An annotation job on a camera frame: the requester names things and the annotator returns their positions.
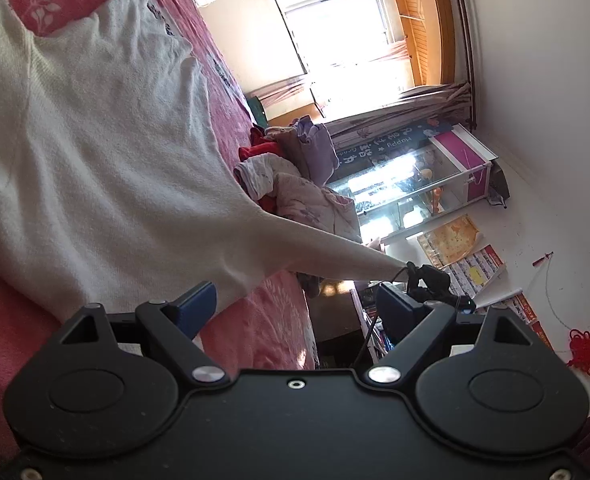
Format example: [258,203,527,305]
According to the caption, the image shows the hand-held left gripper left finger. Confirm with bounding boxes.
[60,281,228,387]

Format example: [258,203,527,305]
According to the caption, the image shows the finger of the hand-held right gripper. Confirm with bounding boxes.
[405,261,452,292]

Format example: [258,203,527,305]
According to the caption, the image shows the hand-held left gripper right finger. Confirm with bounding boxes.
[365,282,537,385]

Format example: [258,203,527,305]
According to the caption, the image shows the cream knit sweater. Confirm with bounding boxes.
[0,0,410,323]

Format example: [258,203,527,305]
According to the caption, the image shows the dark low cabinet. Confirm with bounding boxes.
[306,280,372,372]

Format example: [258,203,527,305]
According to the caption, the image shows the pink floral bed sheet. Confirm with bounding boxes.
[0,0,316,466]

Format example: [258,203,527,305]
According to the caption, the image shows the glass display cabinet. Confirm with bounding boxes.
[325,122,494,247]

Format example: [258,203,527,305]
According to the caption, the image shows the dark banner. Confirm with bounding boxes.
[334,119,457,173]

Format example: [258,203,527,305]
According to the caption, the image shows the white pink garment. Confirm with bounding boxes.
[234,155,278,200]

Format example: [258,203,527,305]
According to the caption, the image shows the red knot ornament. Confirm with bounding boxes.
[564,327,590,377]

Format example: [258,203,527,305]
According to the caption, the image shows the lavender garment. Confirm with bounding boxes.
[295,116,341,187]

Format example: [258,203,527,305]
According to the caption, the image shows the red garment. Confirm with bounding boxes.
[239,127,282,162]

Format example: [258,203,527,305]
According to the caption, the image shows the striped curtain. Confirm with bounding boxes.
[322,81,473,148]

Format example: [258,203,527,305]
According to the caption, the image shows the beige garment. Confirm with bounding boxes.
[265,127,308,177]

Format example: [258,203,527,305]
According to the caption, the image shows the black curtain rod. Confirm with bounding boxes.
[446,0,477,132]

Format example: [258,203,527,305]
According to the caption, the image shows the yellow wall poster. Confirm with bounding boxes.
[416,214,485,270]

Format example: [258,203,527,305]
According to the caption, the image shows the small wall calendar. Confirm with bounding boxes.
[441,244,509,297]

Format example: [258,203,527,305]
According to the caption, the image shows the window with wooden frame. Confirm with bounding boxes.
[190,0,465,122]

